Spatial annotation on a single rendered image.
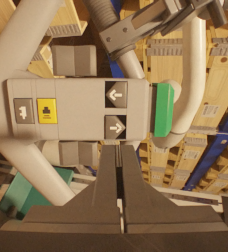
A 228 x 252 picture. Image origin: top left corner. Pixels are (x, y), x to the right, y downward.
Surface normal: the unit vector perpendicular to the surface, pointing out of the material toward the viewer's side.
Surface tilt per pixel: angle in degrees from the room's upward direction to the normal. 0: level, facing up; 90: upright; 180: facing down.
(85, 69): 91
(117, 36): 74
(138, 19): 100
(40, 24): 51
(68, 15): 90
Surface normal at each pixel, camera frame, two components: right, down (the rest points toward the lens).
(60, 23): -0.20, 0.84
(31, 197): -0.15, -0.64
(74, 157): 0.29, 0.25
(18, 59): 0.32, 0.44
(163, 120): 0.00, 0.25
